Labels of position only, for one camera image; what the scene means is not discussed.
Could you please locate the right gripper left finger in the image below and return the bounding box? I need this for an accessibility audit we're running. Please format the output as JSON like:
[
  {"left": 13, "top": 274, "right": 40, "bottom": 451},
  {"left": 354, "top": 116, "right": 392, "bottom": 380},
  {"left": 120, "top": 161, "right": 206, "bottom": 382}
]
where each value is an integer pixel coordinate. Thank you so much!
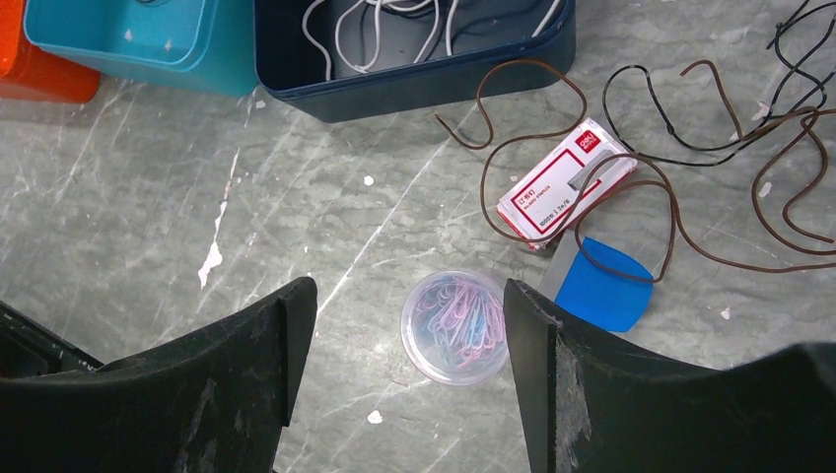
[{"left": 1, "top": 277, "right": 317, "bottom": 472}]

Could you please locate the clear jar of clips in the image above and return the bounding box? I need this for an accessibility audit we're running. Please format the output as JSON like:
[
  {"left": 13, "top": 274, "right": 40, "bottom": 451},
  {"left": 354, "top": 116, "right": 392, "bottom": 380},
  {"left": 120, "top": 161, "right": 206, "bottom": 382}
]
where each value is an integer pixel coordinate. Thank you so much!
[{"left": 400, "top": 269, "right": 509, "bottom": 386}]

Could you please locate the navy blue tray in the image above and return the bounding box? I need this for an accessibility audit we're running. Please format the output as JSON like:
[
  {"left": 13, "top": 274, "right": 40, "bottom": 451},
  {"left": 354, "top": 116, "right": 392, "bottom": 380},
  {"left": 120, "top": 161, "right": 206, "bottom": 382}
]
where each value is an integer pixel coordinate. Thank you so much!
[{"left": 253, "top": 1, "right": 577, "bottom": 123}]

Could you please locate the red white staples box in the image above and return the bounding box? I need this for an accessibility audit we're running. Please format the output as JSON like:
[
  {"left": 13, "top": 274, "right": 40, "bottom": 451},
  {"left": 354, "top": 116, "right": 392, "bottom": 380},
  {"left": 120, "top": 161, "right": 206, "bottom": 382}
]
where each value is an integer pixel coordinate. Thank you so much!
[{"left": 497, "top": 118, "right": 638, "bottom": 250}]

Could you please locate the white cable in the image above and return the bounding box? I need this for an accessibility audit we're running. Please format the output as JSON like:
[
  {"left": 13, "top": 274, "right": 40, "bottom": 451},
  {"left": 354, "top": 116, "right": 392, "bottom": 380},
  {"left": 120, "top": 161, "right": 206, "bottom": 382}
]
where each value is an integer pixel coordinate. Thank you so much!
[{"left": 301, "top": 0, "right": 563, "bottom": 83}]

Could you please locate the light blue tray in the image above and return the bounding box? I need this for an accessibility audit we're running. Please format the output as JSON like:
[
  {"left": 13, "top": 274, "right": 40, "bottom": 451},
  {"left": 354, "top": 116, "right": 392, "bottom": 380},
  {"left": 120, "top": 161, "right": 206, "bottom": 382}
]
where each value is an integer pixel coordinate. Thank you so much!
[{"left": 23, "top": 0, "right": 257, "bottom": 97}]

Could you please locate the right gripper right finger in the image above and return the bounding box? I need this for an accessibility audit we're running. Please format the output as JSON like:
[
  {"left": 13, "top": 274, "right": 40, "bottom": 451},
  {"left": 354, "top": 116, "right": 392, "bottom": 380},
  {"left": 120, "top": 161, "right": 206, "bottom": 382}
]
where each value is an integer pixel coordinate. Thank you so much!
[{"left": 504, "top": 279, "right": 835, "bottom": 472}]

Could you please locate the orange tray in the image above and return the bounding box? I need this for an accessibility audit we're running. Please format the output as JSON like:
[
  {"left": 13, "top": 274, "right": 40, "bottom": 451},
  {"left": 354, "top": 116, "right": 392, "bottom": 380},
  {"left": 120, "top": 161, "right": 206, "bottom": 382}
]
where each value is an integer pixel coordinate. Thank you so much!
[{"left": 1, "top": 0, "right": 101, "bottom": 103}]

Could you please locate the blue grey eraser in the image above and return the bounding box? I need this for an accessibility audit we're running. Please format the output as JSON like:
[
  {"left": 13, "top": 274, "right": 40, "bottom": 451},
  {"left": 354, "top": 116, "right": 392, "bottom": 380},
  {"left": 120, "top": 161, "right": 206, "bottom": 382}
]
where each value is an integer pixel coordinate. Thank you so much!
[{"left": 537, "top": 232, "right": 654, "bottom": 332}]

